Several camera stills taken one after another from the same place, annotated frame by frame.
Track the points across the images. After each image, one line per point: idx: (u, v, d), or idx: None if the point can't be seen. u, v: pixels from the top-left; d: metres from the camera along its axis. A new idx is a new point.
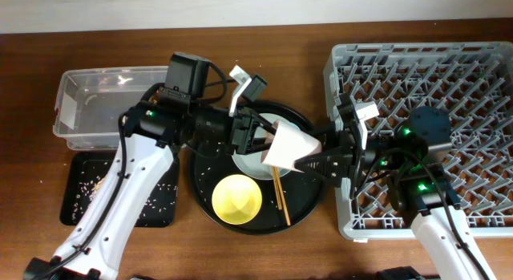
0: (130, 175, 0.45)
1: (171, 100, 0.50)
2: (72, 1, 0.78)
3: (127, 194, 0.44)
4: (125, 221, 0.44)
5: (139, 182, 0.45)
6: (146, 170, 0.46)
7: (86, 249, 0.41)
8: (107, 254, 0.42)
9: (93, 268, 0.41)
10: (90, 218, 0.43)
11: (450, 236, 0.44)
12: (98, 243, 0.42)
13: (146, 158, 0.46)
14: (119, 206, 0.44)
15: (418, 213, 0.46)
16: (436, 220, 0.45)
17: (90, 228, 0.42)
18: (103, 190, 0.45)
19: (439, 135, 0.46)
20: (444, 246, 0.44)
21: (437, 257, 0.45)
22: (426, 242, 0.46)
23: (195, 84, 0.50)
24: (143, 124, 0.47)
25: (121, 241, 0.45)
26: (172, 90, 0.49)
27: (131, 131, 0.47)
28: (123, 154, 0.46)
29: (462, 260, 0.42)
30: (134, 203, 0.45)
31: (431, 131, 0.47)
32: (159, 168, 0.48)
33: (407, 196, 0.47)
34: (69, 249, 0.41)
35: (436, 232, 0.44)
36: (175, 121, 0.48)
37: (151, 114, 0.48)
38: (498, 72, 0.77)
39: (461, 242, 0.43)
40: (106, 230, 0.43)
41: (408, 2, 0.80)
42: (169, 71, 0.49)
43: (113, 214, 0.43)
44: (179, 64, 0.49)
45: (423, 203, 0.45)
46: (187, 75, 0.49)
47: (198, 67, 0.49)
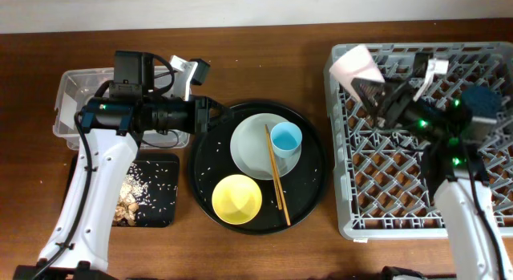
0: (98, 167, 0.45)
1: (123, 95, 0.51)
2: (74, 2, 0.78)
3: (99, 185, 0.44)
4: (105, 212, 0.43)
5: (108, 172, 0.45)
6: (112, 160, 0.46)
7: (71, 244, 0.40)
8: (93, 245, 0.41)
9: (82, 261, 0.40)
10: (69, 215, 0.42)
11: (470, 204, 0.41)
12: (82, 237, 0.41)
13: (108, 149, 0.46)
14: (93, 198, 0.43)
15: (445, 180, 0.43)
16: (459, 188, 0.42)
17: (70, 225, 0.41)
18: (74, 187, 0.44)
19: (490, 111, 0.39)
20: (460, 212, 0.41)
21: (450, 221, 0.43)
22: (443, 204, 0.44)
23: (143, 76, 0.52)
24: (99, 118, 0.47)
25: (106, 233, 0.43)
26: (123, 84, 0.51)
27: (88, 127, 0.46)
28: (86, 149, 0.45)
29: (476, 228, 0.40)
30: (110, 193, 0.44)
31: (480, 105, 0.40)
32: (126, 156, 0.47)
33: (440, 162, 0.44)
34: (54, 247, 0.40)
35: (457, 197, 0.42)
36: (131, 107, 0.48)
37: (103, 107, 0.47)
38: (499, 72, 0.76)
39: (479, 210, 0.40)
40: (86, 223, 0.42)
41: (409, 2, 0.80)
42: (115, 70, 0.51)
43: (90, 206, 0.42)
44: (124, 60, 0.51)
45: (450, 171, 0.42)
46: (133, 66, 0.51)
47: (143, 61, 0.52)
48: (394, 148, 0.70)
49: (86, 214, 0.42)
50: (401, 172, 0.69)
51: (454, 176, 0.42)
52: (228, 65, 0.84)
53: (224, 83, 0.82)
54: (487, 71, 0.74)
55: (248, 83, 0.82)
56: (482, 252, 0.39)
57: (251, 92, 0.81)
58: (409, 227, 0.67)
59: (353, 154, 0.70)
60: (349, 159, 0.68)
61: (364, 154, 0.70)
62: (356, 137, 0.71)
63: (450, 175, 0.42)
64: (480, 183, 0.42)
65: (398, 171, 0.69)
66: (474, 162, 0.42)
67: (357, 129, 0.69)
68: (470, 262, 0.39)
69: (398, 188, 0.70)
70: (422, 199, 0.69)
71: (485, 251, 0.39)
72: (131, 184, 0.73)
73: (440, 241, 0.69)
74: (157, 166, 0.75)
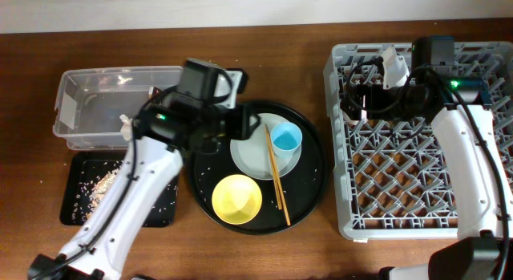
0: (139, 177, 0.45)
1: (180, 105, 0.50)
2: (74, 1, 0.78)
3: (135, 197, 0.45)
4: (133, 224, 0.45)
5: (147, 186, 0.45)
6: (154, 174, 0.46)
7: (92, 249, 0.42)
8: (112, 256, 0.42)
9: (98, 268, 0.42)
10: (98, 217, 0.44)
11: (470, 132, 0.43)
12: (105, 245, 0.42)
13: (155, 162, 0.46)
14: (125, 208, 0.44)
15: (443, 108, 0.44)
16: (457, 114, 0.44)
17: (97, 229, 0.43)
18: (111, 191, 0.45)
19: (442, 40, 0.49)
20: (462, 144, 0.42)
21: (452, 156, 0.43)
22: (442, 137, 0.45)
23: (207, 91, 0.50)
24: (155, 128, 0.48)
25: (128, 241, 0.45)
26: (184, 95, 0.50)
27: (142, 133, 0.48)
28: (133, 156, 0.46)
29: (476, 157, 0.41)
30: (143, 206, 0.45)
31: (438, 43, 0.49)
32: (166, 172, 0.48)
33: (433, 89, 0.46)
34: (75, 247, 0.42)
35: (457, 127, 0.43)
36: (185, 125, 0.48)
37: (160, 118, 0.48)
38: (498, 72, 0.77)
39: (480, 140, 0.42)
40: (112, 232, 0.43)
41: (409, 1, 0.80)
42: (181, 79, 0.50)
43: (121, 216, 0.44)
44: (191, 71, 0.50)
45: (450, 95, 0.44)
46: (198, 79, 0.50)
47: (211, 73, 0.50)
48: (394, 148, 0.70)
49: (115, 223, 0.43)
50: (401, 172, 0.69)
51: (450, 98, 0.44)
52: (228, 65, 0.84)
53: None
54: (488, 71, 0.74)
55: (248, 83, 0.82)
56: (482, 180, 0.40)
57: (252, 91, 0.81)
58: (409, 227, 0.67)
59: (353, 154, 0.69)
60: (349, 159, 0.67)
61: (364, 154, 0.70)
62: (356, 137, 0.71)
63: (449, 103, 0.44)
64: (479, 106, 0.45)
65: (398, 171, 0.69)
66: (469, 82, 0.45)
67: (357, 129, 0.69)
68: (471, 194, 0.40)
69: (398, 188, 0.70)
70: (422, 199, 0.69)
71: (486, 180, 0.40)
72: None
73: (440, 241, 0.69)
74: None
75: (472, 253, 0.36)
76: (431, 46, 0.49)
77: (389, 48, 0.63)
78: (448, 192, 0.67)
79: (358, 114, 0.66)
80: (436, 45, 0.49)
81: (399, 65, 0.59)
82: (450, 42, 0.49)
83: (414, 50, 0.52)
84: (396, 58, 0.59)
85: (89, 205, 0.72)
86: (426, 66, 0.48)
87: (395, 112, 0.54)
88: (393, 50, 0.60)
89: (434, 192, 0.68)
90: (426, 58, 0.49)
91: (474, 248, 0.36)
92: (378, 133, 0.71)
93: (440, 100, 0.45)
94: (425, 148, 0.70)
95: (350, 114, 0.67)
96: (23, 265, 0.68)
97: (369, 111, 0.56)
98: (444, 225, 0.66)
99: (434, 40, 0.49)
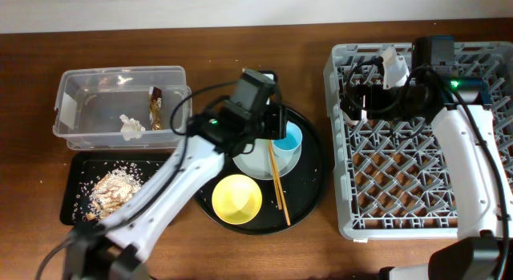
0: (184, 169, 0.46)
1: (231, 115, 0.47)
2: (74, 1, 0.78)
3: (177, 187, 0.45)
4: (172, 209, 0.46)
5: (189, 180, 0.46)
6: (199, 169, 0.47)
7: (132, 223, 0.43)
8: (148, 235, 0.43)
9: (134, 242, 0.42)
10: (141, 197, 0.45)
11: (470, 132, 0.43)
12: (145, 223, 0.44)
13: (201, 158, 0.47)
14: (167, 194, 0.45)
15: (443, 109, 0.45)
16: (457, 114, 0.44)
17: (138, 208, 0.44)
18: (156, 176, 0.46)
19: (442, 40, 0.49)
20: (462, 144, 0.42)
21: (451, 156, 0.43)
22: (442, 136, 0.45)
23: (257, 103, 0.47)
24: (205, 131, 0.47)
25: (162, 226, 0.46)
26: (236, 105, 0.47)
27: (193, 133, 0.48)
28: (183, 150, 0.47)
29: (476, 156, 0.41)
30: (182, 196, 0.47)
31: (438, 43, 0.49)
32: (210, 170, 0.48)
33: (434, 90, 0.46)
34: (116, 219, 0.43)
35: (457, 127, 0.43)
36: (232, 135, 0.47)
37: (213, 122, 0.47)
38: (498, 72, 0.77)
39: (481, 140, 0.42)
40: (151, 213, 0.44)
41: (409, 1, 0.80)
42: (236, 86, 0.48)
43: (163, 200, 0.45)
44: (247, 83, 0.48)
45: (450, 96, 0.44)
46: (252, 91, 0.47)
47: (264, 87, 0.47)
48: (394, 148, 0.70)
49: (156, 204, 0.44)
50: (401, 172, 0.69)
51: (450, 99, 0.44)
52: (228, 65, 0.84)
53: (224, 83, 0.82)
54: (487, 71, 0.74)
55: None
56: (482, 180, 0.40)
57: None
58: (409, 226, 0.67)
59: (353, 154, 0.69)
60: (349, 159, 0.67)
61: (364, 154, 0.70)
62: (356, 137, 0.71)
63: (449, 103, 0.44)
64: (479, 106, 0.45)
65: (398, 171, 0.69)
66: (469, 82, 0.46)
67: (357, 129, 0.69)
68: (472, 194, 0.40)
69: (398, 188, 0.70)
70: (422, 199, 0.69)
71: (486, 180, 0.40)
72: (131, 184, 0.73)
73: (439, 241, 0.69)
74: (157, 165, 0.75)
75: (473, 253, 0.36)
76: (432, 45, 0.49)
77: (389, 47, 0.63)
78: (448, 192, 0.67)
79: (358, 114, 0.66)
80: (436, 44, 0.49)
81: (399, 65, 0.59)
82: (449, 42, 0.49)
83: (414, 49, 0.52)
84: (396, 58, 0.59)
85: (89, 204, 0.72)
86: (426, 66, 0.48)
87: (395, 112, 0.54)
88: (394, 50, 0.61)
89: (434, 192, 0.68)
90: (426, 58, 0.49)
91: (475, 248, 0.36)
92: (378, 133, 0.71)
93: (440, 100, 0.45)
94: (425, 148, 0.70)
95: (350, 114, 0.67)
96: (23, 265, 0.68)
97: (369, 111, 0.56)
98: (444, 225, 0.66)
99: (434, 40, 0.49)
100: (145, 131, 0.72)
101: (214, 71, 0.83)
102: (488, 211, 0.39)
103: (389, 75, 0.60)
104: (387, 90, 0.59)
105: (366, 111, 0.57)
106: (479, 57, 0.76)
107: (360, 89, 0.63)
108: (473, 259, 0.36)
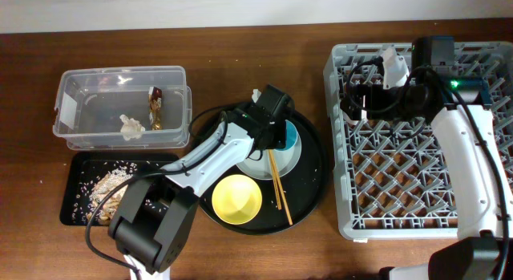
0: (226, 142, 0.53)
1: (257, 115, 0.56)
2: (74, 1, 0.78)
3: (222, 153, 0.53)
4: (217, 169, 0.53)
5: (231, 150, 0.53)
6: (237, 145, 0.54)
7: (188, 172, 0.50)
8: (200, 183, 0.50)
9: (190, 186, 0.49)
10: (192, 155, 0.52)
11: (470, 132, 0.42)
12: (197, 174, 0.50)
13: (239, 137, 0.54)
14: (216, 156, 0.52)
15: (443, 109, 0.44)
16: (458, 115, 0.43)
17: (191, 164, 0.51)
18: (203, 144, 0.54)
19: (443, 40, 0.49)
20: (462, 144, 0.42)
21: (452, 156, 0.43)
22: (442, 136, 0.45)
23: (277, 110, 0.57)
24: (237, 122, 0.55)
25: (209, 183, 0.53)
26: (260, 109, 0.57)
27: (228, 121, 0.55)
28: (224, 128, 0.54)
29: (476, 156, 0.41)
30: (224, 161, 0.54)
31: (439, 44, 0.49)
32: (244, 148, 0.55)
33: (434, 89, 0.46)
34: (175, 167, 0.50)
35: (456, 127, 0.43)
36: (258, 128, 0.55)
37: (244, 116, 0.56)
38: (498, 72, 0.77)
39: (480, 140, 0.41)
40: (202, 168, 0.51)
41: (409, 1, 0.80)
42: (261, 96, 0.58)
43: (210, 160, 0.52)
44: (271, 93, 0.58)
45: (450, 96, 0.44)
46: (274, 100, 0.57)
47: (283, 99, 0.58)
48: (394, 148, 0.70)
49: (207, 162, 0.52)
50: (401, 172, 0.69)
51: (450, 99, 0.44)
52: (228, 65, 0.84)
53: (224, 83, 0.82)
54: (487, 71, 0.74)
55: (248, 83, 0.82)
56: (482, 180, 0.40)
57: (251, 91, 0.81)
58: (409, 227, 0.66)
59: (353, 154, 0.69)
60: (349, 159, 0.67)
61: (364, 154, 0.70)
62: (356, 137, 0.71)
63: (449, 103, 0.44)
64: (479, 106, 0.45)
65: (399, 171, 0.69)
66: (469, 82, 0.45)
67: (357, 129, 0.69)
68: (472, 194, 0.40)
69: (398, 188, 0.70)
70: (422, 199, 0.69)
71: (485, 180, 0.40)
72: None
73: (439, 241, 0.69)
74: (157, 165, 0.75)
75: (472, 253, 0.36)
76: (432, 46, 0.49)
77: (389, 47, 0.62)
78: (448, 192, 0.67)
79: (358, 114, 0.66)
80: (436, 44, 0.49)
81: (399, 65, 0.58)
82: (450, 42, 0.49)
83: (414, 50, 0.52)
84: (395, 58, 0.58)
85: (88, 204, 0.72)
86: (426, 66, 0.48)
87: (395, 112, 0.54)
88: (394, 50, 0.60)
89: (434, 192, 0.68)
90: (426, 58, 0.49)
91: (474, 248, 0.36)
92: (378, 133, 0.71)
93: (440, 100, 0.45)
94: (425, 148, 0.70)
95: (349, 114, 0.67)
96: (22, 265, 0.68)
97: (369, 111, 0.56)
98: (444, 225, 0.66)
99: (434, 40, 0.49)
100: (144, 131, 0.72)
101: (214, 71, 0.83)
102: (488, 210, 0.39)
103: (389, 75, 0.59)
104: (387, 88, 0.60)
105: (366, 110, 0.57)
106: (478, 57, 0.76)
107: (359, 91, 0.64)
108: (472, 259, 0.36)
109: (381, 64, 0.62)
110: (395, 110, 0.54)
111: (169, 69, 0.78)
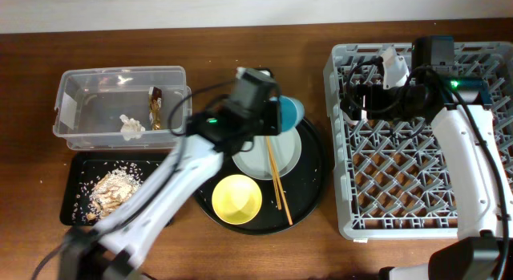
0: (182, 170, 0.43)
1: (231, 115, 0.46)
2: (74, 2, 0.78)
3: (174, 188, 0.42)
4: (168, 211, 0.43)
5: (186, 181, 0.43)
6: (195, 170, 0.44)
7: (127, 228, 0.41)
8: (143, 239, 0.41)
9: (127, 248, 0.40)
10: (135, 199, 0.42)
11: (470, 131, 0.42)
12: (139, 226, 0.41)
13: (199, 158, 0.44)
14: (163, 196, 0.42)
15: (443, 109, 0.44)
16: (458, 115, 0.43)
17: (135, 210, 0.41)
18: (151, 178, 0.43)
19: (443, 40, 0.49)
20: (462, 144, 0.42)
21: (452, 156, 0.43)
22: (442, 136, 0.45)
23: (256, 103, 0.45)
24: (203, 131, 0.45)
25: (159, 228, 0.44)
26: (235, 104, 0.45)
27: (191, 132, 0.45)
28: (181, 150, 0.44)
29: (476, 157, 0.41)
30: (180, 196, 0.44)
31: (439, 44, 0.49)
32: (208, 169, 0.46)
33: (434, 89, 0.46)
34: (111, 223, 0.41)
35: (456, 127, 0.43)
36: (232, 134, 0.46)
37: (212, 121, 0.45)
38: (498, 73, 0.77)
39: (480, 140, 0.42)
40: (147, 215, 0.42)
41: (409, 2, 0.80)
42: (236, 87, 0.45)
43: (157, 203, 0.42)
44: (248, 80, 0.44)
45: (449, 96, 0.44)
46: (251, 91, 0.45)
47: (264, 87, 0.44)
48: (394, 148, 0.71)
49: (152, 206, 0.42)
50: (401, 172, 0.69)
51: (450, 99, 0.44)
52: (228, 65, 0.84)
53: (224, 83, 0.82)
54: (487, 71, 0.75)
55: None
56: (482, 180, 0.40)
57: None
58: (409, 227, 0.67)
59: (353, 154, 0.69)
60: (349, 159, 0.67)
61: (364, 154, 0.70)
62: (356, 137, 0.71)
63: (449, 103, 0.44)
64: (479, 106, 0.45)
65: (398, 171, 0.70)
66: (469, 82, 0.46)
67: (357, 129, 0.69)
68: (472, 194, 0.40)
69: (398, 188, 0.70)
70: (422, 199, 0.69)
71: (485, 180, 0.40)
72: (131, 184, 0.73)
73: (439, 241, 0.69)
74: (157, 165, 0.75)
75: (472, 253, 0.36)
76: (432, 46, 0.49)
77: (389, 47, 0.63)
78: (447, 192, 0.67)
79: (358, 114, 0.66)
80: (436, 44, 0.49)
81: (399, 65, 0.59)
82: (449, 42, 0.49)
83: (414, 49, 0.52)
84: (395, 58, 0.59)
85: (89, 205, 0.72)
86: (425, 66, 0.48)
87: (395, 112, 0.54)
88: (394, 50, 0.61)
89: (434, 192, 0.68)
90: (426, 58, 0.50)
91: (474, 248, 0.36)
92: (378, 133, 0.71)
93: (440, 100, 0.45)
94: (425, 148, 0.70)
95: (349, 114, 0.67)
96: (23, 265, 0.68)
97: (369, 111, 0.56)
98: (444, 225, 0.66)
99: (434, 40, 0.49)
100: (145, 132, 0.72)
101: (215, 71, 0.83)
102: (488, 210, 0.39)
103: (389, 75, 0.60)
104: (387, 88, 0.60)
105: (366, 110, 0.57)
106: (478, 57, 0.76)
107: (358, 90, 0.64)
108: (473, 259, 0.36)
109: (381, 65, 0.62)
110: (394, 110, 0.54)
111: (170, 70, 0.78)
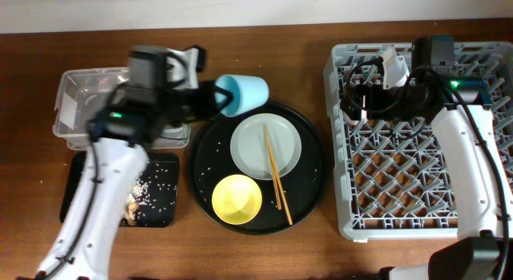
0: (104, 179, 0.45)
1: (136, 100, 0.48)
2: (74, 1, 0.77)
3: (103, 198, 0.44)
4: (108, 221, 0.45)
5: (113, 185, 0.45)
6: (119, 172, 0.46)
7: (71, 258, 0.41)
8: (93, 261, 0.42)
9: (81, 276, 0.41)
10: (70, 229, 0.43)
11: (470, 131, 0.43)
12: (82, 249, 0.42)
13: (118, 161, 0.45)
14: (95, 209, 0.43)
15: (443, 109, 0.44)
16: (458, 115, 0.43)
17: (71, 239, 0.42)
18: (78, 200, 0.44)
19: (443, 40, 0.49)
20: (462, 144, 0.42)
21: (452, 156, 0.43)
22: (442, 136, 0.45)
23: (159, 79, 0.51)
24: (109, 127, 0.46)
25: (107, 242, 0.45)
26: (135, 88, 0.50)
27: (98, 135, 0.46)
28: (94, 160, 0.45)
29: (476, 157, 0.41)
30: (113, 204, 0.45)
31: (439, 44, 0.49)
32: (132, 168, 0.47)
33: (434, 89, 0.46)
34: (53, 261, 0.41)
35: (457, 127, 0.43)
36: (143, 120, 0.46)
37: (118, 116, 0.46)
38: (498, 73, 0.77)
39: (480, 140, 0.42)
40: (88, 237, 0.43)
41: (409, 2, 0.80)
42: (133, 71, 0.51)
43: (93, 217, 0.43)
44: (139, 58, 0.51)
45: (449, 96, 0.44)
46: (146, 70, 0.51)
47: (157, 63, 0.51)
48: (394, 148, 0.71)
49: (89, 222, 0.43)
50: (401, 172, 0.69)
51: (450, 99, 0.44)
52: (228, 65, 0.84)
53: None
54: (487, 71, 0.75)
55: None
56: (482, 180, 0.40)
57: None
58: (409, 227, 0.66)
59: (353, 154, 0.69)
60: (349, 159, 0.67)
61: (364, 154, 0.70)
62: (356, 137, 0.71)
63: (449, 103, 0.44)
64: (480, 106, 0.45)
65: (399, 171, 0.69)
66: (469, 83, 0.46)
67: (357, 129, 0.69)
68: (472, 194, 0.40)
69: (399, 188, 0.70)
70: (422, 199, 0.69)
71: (485, 180, 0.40)
72: None
73: (439, 241, 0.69)
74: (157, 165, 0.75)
75: (471, 253, 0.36)
76: (432, 46, 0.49)
77: (389, 47, 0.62)
78: (447, 192, 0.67)
79: (358, 114, 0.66)
80: (437, 44, 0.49)
81: (399, 65, 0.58)
82: (450, 42, 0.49)
83: (414, 49, 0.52)
84: (395, 58, 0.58)
85: None
86: (425, 66, 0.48)
87: (395, 112, 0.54)
88: (394, 50, 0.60)
89: (434, 192, 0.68)
90: (426, 58, 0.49)
91: (474, 248, 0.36)
92: (378, 133, 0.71)
93: (440, 100, 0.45)
94: (425, 148, 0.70)
95: (349, 114, 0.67)
96: (22, 265, 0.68)
97: (369, 111, 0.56)
98: (444, 225, 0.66)
99: (434, 40, 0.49)
100: None
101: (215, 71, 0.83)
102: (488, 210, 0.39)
103: (389, 75, 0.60)
104: (387, 88, 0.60)
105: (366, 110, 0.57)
106: (478, 57, 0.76)
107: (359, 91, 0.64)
108: (472, 259, 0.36)
109: (381, 64, 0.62)
110: (395, 110, 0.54)
111: None
